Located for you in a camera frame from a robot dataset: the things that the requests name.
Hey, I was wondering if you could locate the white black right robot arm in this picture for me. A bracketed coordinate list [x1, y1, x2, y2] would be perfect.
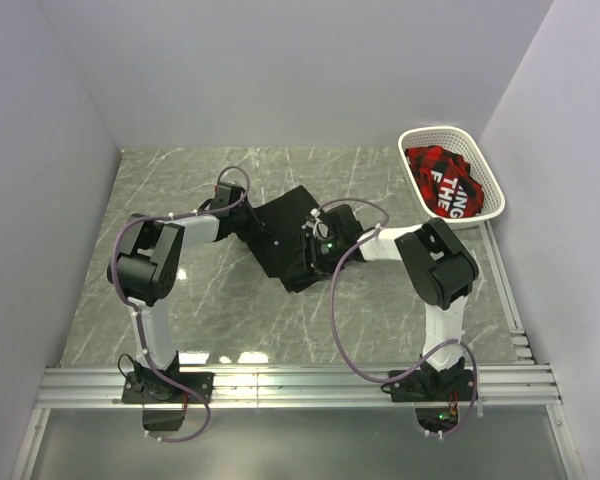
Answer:
[302, 218, 479, 400]

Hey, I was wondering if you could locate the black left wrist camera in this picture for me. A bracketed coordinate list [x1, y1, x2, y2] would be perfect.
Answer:
[211, 181, 246, 209]

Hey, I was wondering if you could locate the aluminium rail frame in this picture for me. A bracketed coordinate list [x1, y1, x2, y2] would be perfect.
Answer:
[14, 223, 585, 479]

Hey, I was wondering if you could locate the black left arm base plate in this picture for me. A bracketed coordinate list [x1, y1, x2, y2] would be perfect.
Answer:
[121, 368, 202, 433]

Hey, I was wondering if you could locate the red black plaid shirt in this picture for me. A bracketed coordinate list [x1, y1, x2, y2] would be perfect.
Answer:
[404, 145, 484, 219]

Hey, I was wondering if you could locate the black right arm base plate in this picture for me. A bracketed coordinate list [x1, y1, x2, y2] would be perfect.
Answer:
[388, 368, 481, 434]

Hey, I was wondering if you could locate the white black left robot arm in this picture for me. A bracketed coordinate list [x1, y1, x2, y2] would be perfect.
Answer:
[107, 200, 264, 402]

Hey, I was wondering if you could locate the white plastic laundry basket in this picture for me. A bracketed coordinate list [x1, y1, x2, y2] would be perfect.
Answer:
[398, 126, 505, 229]

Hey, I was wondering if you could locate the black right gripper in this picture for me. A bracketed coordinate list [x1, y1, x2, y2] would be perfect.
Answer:
[285, 232, 346, 284]

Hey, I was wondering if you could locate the black long sleeve shirt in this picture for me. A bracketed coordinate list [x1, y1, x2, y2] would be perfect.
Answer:
[241, 186, 335, 293]

